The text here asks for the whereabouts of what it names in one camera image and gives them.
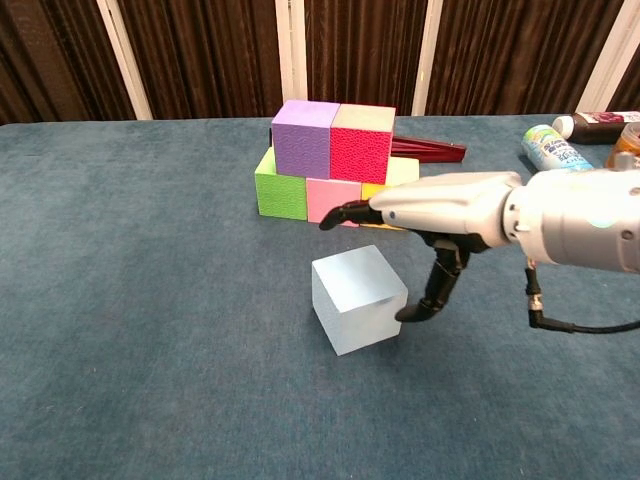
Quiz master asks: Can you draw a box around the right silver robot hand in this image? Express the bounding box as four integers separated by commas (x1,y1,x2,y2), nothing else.
318,171,524,324

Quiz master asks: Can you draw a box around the yellow foam cube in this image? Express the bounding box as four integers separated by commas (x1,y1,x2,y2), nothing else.
359,156,420,233

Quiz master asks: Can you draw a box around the red foam cube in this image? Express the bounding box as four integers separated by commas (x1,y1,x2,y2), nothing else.
329,103,397,186

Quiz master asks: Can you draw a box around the pink foam cube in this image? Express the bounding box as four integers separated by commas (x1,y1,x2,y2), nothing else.
305,177,366,229

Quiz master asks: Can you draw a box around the light blue foam cube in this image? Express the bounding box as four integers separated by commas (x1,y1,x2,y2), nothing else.
310,244,409,357

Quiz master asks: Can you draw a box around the purple foam cube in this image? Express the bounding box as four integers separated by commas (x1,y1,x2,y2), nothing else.
271,99,342,181

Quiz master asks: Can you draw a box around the green foam cube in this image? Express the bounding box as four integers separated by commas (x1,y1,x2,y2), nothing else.
254,146,309,222

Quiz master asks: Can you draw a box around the red paper folding fan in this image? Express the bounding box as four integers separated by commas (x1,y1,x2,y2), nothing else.
391,134,468,165

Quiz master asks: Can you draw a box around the light blue drink can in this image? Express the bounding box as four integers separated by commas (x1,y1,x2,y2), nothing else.
520,124,596,174

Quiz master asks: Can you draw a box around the dark grape juice bottle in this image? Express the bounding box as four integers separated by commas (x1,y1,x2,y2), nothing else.
551,110,640,146

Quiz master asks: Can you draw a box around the orange labelled jar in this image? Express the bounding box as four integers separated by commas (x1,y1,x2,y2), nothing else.
604,121,640,170

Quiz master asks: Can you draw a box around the teal felt table cover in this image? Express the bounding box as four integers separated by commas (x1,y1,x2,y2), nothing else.
0,113,640,480

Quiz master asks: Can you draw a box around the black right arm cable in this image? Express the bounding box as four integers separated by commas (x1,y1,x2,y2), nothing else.
523,255,640,335

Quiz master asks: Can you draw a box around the white frame post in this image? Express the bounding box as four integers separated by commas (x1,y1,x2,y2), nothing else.
579,0,640,115
275,0,309,119
410,0,444,117
95,0,154,121

